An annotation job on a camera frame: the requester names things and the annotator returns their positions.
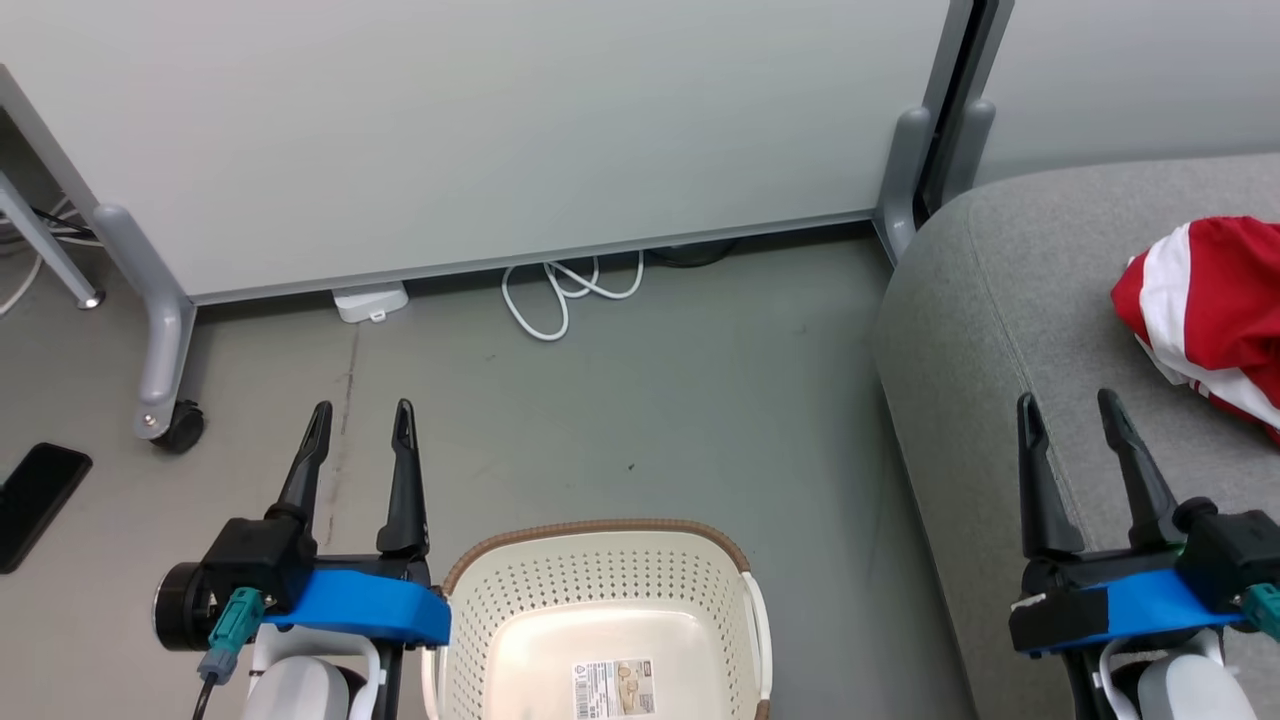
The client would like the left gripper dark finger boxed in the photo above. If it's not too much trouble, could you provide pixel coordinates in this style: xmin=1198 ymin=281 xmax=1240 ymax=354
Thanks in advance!
xmin=376 ymin=398 xmax=433 ymax=559
xmin=265 ymin=400 xmax=334 ymax=531

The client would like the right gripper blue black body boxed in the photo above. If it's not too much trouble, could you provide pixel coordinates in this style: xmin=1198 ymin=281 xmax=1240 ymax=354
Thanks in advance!
xmin=1008 ymin=545 xmax=1251 ymax=659

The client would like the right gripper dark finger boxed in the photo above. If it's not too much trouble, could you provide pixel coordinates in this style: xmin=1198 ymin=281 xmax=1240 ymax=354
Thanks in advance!
xmin=1016 ymin=392 xmax=1086 ymax=561
xmin=1097 ymin=387 xmax=1186 ymax=551

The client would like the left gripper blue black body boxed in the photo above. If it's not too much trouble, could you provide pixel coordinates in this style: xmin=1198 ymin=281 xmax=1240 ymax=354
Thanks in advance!
xmin=262 ymin=553 xmax=453 ymax=646

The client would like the red white striped garment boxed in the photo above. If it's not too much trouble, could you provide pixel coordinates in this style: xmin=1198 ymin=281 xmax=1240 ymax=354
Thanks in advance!
xmin=1110 ymin=215 xmax=1280 ymax=446

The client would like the cream perforated laundry basket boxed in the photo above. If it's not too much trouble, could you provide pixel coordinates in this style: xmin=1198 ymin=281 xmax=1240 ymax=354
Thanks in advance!
xmin=420 ymin=518 xmax=773 ymax=720

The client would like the white printed basket label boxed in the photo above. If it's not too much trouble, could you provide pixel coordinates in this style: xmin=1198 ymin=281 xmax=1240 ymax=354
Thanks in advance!
xmin=572 ymin=658 xmax=656 ymax=719

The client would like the black caster wheel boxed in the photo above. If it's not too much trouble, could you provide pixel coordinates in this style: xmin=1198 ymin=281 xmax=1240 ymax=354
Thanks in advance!
xmin=150 ymin=400 xmax=206 ymax=454

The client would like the grey fabric sofa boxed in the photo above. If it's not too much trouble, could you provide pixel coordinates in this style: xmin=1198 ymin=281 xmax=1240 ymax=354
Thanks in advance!
xmin=872 ymin=152 xmax=1280 ymax=720

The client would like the grey partition leg with caster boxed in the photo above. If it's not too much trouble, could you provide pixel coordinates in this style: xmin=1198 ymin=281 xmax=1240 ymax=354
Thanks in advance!
xmin=92 ymin=203 xmax=198 ymax=441

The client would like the black smartphone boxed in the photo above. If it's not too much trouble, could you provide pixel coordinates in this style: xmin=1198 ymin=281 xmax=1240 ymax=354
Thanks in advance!
xmin=0 ymin=443 xmax=93 ymax=575

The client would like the grey upright partition leg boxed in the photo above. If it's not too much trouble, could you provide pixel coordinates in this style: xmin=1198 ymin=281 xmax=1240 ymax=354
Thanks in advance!
xmin=940 ymin=97 xmax=996 ymax=206
xmin=875 ymin=105 xmax=933 ymax=266

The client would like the grey metal table leg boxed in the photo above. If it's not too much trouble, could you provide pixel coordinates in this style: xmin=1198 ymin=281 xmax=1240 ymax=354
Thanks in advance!
xmin=0 ymin=170 xmax=106 ymax=311

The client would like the wide white partition panel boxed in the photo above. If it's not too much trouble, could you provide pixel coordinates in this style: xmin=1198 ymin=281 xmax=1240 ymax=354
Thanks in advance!
xmin=0 ymin=0 xmax=976 ymax=304

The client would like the narrow white partition panel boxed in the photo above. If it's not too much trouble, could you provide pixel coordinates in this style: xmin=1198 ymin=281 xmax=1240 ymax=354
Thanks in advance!
xmin=975 ymin=0 xmax=1280 ymax=186

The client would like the right arm teal cable connector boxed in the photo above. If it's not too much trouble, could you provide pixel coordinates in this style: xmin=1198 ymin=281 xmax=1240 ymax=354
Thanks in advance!
xmin=1240 ymin=583 xmax=1280 ymax=641

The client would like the arm teal cable connector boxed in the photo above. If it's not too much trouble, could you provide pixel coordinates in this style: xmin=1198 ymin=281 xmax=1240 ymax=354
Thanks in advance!
xmin=197 ymin=587 xmax=266 ymax=684
xmin=1240 ymin=583 xmax=1280 ymax=641

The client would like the left arm teal cable connector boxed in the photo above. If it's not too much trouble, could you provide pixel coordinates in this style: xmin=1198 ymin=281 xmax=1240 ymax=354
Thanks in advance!
xmin=197 ymin=587 xmax=266 ymax=684

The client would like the white looped floor cable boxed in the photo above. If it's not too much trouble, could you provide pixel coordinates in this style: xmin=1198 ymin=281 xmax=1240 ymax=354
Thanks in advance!
xmin=500 ymin=250 xmax=646 ymax=343

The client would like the white cable behind table leg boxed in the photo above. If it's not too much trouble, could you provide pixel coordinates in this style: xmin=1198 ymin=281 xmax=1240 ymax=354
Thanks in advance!
xmin=0 ymin=195 xmax=101 ymax=316

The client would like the black cable behind table leg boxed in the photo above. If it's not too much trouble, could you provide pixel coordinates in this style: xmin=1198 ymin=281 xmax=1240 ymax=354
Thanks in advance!
xmin=30 ymin=205 xmax=96 ymax=241

